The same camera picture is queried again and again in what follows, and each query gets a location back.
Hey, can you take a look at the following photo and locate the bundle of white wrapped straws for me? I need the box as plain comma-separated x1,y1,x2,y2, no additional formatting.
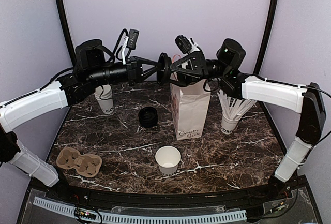
217,90,257,121

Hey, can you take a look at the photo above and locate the left black frame post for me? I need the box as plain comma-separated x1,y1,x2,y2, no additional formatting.
55,0,76,66

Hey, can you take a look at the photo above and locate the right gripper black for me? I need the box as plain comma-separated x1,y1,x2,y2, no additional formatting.
161,50,230,87

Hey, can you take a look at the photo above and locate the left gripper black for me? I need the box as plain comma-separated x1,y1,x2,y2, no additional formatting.
88,55,162,87

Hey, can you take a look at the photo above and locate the black frame post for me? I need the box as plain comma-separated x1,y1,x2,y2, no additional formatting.
55,0,76,66
248,0,282,87

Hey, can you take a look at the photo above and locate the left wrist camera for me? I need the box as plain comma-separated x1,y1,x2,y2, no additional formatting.
120,29,140,65

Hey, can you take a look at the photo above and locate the black cup lid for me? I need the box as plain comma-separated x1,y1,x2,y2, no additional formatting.
156,53,172,85

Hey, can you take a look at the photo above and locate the white cup holding straws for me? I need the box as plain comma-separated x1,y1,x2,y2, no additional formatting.
221,115,239,135

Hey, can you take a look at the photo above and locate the stack of white paper cups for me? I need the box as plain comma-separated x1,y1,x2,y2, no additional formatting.
94,85,114,114

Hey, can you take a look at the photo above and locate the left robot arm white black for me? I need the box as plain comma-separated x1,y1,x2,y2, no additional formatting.
1,39,161,201

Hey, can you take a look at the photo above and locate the single white paper cup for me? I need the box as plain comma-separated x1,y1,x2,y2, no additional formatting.
155,146,181,176

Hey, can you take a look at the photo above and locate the stack of black cup lids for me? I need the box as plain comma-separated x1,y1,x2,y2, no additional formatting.
138,107,158,128

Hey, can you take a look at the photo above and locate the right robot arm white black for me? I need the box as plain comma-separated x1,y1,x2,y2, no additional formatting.
167,35,326,200

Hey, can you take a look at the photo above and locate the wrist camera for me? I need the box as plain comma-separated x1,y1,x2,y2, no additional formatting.
175,35,201,54
120,29,140,65

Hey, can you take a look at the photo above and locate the brown cardboard cup carrier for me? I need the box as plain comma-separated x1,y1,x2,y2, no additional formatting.
56,147,102,178

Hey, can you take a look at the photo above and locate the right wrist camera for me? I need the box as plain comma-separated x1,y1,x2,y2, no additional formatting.
175,35,201,54

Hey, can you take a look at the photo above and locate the right black frame post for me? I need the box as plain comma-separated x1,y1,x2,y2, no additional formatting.
248,0,282,87

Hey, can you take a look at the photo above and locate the white slotted cable duct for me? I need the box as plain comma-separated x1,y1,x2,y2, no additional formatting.
33,197,247,223

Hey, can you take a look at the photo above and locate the white paper takeout bag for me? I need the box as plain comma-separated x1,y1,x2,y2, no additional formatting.
170,79,211,140

